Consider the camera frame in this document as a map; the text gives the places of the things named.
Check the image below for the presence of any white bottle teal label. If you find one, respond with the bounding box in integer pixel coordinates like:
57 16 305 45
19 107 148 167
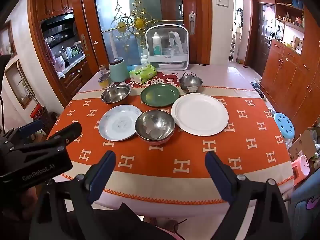
152 31 162 55

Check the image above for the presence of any wooden kitchen counter cabinet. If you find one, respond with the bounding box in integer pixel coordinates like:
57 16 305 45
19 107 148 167
59 60 93 98

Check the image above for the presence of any wide steel bowl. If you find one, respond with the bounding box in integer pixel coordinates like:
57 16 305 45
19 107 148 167
101 83 132 105

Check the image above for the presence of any pink plastic stool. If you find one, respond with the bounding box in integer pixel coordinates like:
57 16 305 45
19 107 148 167
291 154 312 183

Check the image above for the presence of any blue patterned white plate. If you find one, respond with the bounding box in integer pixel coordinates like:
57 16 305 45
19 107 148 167
98 104 143 142

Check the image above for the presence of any mint green canister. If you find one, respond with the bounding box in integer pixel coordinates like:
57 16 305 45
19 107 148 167
109 58 129 83

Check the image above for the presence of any wooden sliding glass door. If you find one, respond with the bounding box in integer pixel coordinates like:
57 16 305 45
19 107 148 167
70 0 213 67

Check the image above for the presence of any small steel bowl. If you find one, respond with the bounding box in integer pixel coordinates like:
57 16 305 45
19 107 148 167
179 75 203 93

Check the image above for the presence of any white red-printed table mat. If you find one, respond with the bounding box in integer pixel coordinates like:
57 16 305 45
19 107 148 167
51 64 295 222

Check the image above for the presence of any black range hood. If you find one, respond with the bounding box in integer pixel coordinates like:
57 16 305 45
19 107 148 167
40 14 77 40

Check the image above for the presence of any dark entrance door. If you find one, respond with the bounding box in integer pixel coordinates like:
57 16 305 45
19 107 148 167
250 0 275 77

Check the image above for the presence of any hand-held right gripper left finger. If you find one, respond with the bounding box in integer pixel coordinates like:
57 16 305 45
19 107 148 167
30 151 117 240

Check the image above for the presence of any wooden upper kitchen cabinet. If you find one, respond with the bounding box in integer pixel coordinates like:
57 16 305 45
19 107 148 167
34 0 75 18

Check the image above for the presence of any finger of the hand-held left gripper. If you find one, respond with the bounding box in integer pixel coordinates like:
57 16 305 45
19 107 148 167
19 119 43 137
47 122 83 153

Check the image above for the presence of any green plate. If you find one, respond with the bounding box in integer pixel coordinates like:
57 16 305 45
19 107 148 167
140 83 180 108

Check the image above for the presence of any wooden wall cabinet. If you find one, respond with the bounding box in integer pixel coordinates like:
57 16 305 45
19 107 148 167
260 0 320 137

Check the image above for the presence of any pink steel bowl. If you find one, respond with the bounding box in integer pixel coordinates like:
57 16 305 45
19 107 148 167
135 110 175 145

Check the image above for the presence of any orange patterned tablecloth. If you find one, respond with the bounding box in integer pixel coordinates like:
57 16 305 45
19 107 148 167
47 86 294 204

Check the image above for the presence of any blue printed cloth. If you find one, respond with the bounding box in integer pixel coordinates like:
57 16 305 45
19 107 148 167
291 180 320 240

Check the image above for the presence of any green tissue pack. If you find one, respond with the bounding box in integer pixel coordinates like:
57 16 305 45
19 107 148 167
129 64 157 84

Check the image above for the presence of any yellow jar with metal lid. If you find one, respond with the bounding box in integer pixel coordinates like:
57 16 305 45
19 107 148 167
98 71 111 89

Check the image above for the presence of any framed wall picture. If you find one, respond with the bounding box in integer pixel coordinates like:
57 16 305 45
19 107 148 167
0 20 17 56
4 59 36 110

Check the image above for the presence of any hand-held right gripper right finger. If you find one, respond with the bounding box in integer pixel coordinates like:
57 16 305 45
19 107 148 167
205 151 298 240

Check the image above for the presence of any blue plastic stool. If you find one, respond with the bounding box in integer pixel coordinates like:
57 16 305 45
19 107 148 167
273 112 296 145

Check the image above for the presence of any red basket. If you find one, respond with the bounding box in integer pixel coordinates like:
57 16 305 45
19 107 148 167
30 104 42 118

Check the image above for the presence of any large white plate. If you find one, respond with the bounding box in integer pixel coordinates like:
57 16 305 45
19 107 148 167
171 93 229 136

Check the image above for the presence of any cardboard box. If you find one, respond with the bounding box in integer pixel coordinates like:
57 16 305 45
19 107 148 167
289 129 319 162

